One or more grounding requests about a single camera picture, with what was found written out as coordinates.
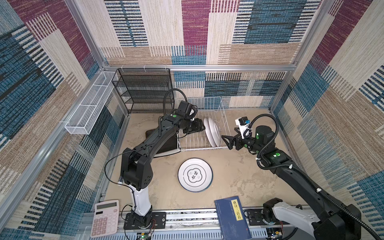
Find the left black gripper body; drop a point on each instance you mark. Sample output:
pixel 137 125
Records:
pixel 194 126

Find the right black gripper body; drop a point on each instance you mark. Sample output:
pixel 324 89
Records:
pixel 248 142

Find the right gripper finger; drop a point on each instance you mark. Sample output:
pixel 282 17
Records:
pixel 237 130
pixel 230 141

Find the white round plate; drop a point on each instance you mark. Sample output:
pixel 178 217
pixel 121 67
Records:
pixel 215 132
pixel 209 133
pixel 195 175

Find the black square plate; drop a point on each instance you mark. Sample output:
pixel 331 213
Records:
pixel 168 144

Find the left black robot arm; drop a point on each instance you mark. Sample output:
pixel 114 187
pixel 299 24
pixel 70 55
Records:
pixel 136 169

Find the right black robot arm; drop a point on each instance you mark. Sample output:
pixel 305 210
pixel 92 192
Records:
pixel 336 221

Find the black mesh shelf rack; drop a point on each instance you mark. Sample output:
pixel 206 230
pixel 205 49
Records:
pixel 143 91

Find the blue book yellow label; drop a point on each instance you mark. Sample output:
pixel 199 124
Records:
pixel 232 219

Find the blue white marker pen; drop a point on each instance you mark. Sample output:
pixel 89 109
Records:
pixel 121 181

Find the pink calculator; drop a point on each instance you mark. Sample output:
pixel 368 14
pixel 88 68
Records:
pixel 105 220

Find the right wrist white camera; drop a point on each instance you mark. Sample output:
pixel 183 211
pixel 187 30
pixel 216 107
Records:
pixel 244 127

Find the white wire dish rack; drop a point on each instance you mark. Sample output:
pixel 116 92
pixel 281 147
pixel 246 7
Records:
pixel 212 112

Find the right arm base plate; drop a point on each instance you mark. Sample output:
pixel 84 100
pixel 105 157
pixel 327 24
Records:
pixel 255 218

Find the aluminium front rail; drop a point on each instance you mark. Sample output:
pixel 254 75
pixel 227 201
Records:
pixel 191 224

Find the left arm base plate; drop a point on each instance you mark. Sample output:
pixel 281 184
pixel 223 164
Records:
pixel 157 219

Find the white wire wall basket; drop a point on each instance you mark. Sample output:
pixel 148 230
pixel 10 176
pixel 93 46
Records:
pixel 86 114

